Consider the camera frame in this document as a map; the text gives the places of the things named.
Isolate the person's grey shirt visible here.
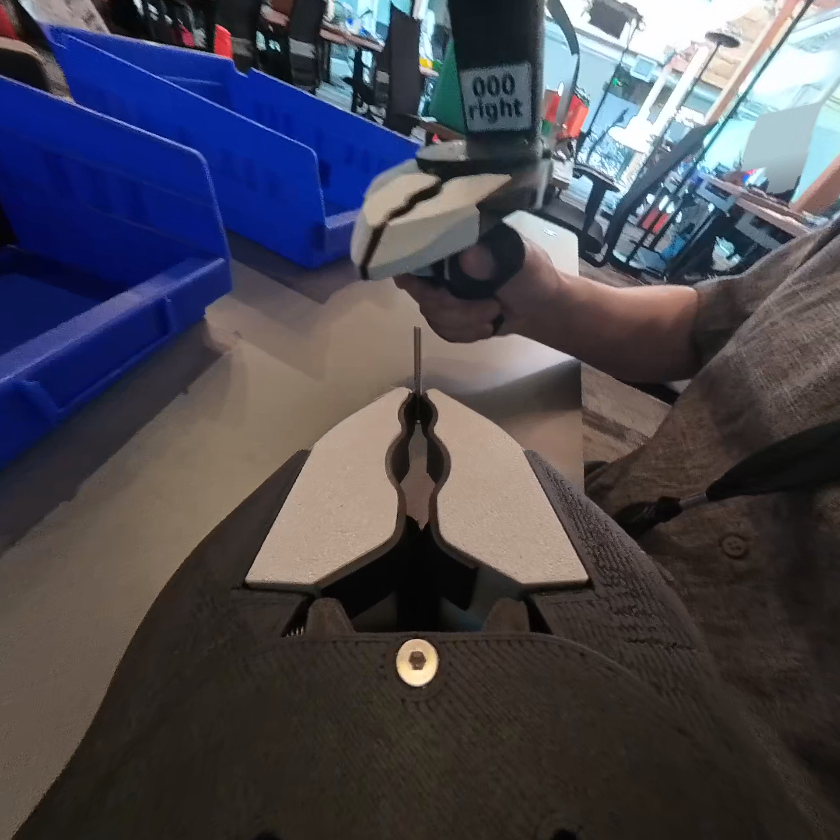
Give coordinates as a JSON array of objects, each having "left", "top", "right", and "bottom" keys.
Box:
[{"left": 584, "top": 223, "right": 840, "bottom": 840}]

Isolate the desk with black frame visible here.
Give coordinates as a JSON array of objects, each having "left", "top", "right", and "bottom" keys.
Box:
[{"left": 696, "top": 174, "right": 815, "bottom": 265}]

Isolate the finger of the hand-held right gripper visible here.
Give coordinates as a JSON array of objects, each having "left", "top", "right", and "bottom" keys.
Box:
[
  {"left": 350, "top": 159, "right": 448, "bottom": 278},
  {"left": 364, "top": 174, "right": 514, "bottom": 281}
]

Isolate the green fabric tub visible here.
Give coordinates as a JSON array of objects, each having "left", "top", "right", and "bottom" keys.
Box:
[{"left": 430, "top": 39, "right": 468, "bottom": 135}]

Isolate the blue bin with black divider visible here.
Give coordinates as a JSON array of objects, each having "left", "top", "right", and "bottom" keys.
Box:
[{"left": 0, "top": 75, "right": 234, "bottom": 470}]

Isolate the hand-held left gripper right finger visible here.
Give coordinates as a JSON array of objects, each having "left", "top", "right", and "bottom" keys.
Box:
[{"left": 420, "top": 388, "right": 590, "bottom": 611}]

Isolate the blue plastic bin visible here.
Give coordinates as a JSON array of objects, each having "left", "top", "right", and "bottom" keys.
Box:
[{"left": 42, "top": 25, "right": 421, "bottom": 270}]

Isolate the black office chair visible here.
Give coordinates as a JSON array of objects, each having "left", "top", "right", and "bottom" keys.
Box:
[
  {"left": 377, "top": 0, "right": 427, "bottom": 135},
  {"left": 572, "top": 121, "right": 718, "bottom": 266}
]

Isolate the gooseneck lamp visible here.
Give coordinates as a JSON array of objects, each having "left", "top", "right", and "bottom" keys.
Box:
[{"left": 548, "top": 0, "right": 583, "bottom": 74}]

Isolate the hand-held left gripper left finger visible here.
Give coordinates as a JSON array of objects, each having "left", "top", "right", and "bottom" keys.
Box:
[{"left": 245, "top": 387, "right": 421, "bottom": 592}]

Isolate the person's right hand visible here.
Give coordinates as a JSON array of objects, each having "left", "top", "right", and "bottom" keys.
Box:
[{"left": 394, "top": 239, "right": 573, "bottom": 344}]

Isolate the black floor lamp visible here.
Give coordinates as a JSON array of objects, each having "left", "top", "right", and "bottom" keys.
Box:
[{"left": 656, "top": 29, "right": 744, "bottom": 135}]

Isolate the black shoulder strap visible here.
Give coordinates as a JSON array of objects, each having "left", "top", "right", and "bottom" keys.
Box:
[{"left": 705, "top": 420, "right": 840, "bottom": 503}]

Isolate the red crate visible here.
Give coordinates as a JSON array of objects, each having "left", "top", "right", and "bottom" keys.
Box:
[{"left": 548, "top": 92, "right": 590, "bottom": 139}]

